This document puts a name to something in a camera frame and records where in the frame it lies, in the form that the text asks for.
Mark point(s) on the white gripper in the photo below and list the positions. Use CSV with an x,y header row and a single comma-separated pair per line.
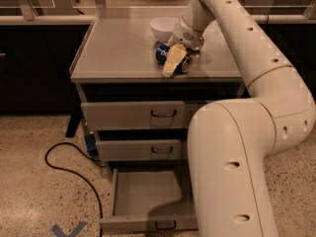
x,y
185,36

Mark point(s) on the blue pepsi can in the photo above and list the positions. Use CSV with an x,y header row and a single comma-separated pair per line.
x,y
161,56

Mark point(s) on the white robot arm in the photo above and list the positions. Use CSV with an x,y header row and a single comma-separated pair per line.
x,y
229,140

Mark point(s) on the grey metal drawer cabinet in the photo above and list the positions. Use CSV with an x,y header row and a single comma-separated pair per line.
x,y
117,63

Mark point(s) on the top drawer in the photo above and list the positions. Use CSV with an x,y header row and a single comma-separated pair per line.
x,y
139,115

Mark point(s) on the drawer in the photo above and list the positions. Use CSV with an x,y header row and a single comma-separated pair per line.
x,y
142,150
139,115
150,199

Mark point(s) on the middle drawer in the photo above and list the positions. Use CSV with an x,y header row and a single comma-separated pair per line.
x,y
142,150

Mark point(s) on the bottom drawer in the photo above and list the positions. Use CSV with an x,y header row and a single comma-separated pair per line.
x,y
150,199

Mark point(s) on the white bowl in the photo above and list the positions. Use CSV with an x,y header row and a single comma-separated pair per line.
x,y
162,28

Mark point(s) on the blue power adapter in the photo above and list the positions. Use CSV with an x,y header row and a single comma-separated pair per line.
x,y
91,144

